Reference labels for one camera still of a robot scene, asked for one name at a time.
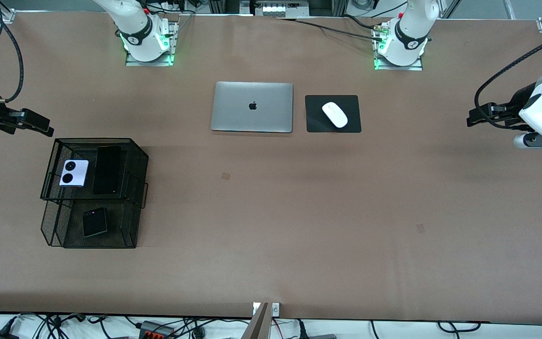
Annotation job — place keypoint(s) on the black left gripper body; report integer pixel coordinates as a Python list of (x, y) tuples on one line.
[(517, 103)]

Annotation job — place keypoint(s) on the lavender flip phone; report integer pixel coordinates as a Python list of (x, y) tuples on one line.
[(74, 173)]

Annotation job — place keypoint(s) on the black slab phone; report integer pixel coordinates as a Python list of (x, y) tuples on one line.
[(107, 170)]

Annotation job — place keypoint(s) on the black flip phone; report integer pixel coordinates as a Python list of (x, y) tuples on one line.
[(94, 222)]

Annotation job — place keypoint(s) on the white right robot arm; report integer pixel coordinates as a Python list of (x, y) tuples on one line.
[(137, 28)]

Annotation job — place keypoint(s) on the black mesh two-tier tray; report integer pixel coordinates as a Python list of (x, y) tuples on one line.
[(120, 226)]

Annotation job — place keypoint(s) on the white computer mouse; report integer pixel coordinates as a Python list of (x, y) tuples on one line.
[(335, 114)]

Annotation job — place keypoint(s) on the black mouse pad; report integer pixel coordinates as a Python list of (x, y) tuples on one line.
[(315, 106)]

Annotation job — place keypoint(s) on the white power strip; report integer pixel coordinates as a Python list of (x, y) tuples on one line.
[(170, 5)]

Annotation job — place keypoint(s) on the silver laptop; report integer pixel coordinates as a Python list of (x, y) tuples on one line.
[(233, 108)]

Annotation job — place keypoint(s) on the white electrical box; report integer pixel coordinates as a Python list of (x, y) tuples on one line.
[(280, 8)]

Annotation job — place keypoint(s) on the black power strip orange switches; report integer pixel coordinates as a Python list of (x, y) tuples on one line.
[(155, 329)]

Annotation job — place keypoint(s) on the white table edge clamp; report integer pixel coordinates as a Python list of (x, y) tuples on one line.
[(275, 309)]

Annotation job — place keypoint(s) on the grey metal bar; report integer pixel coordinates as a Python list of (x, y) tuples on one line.
[(257, 327)]

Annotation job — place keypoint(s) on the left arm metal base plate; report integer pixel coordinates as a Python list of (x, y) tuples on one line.
[(398, 67)]

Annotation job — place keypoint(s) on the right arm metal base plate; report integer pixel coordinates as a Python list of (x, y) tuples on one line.
[(172, 47)]

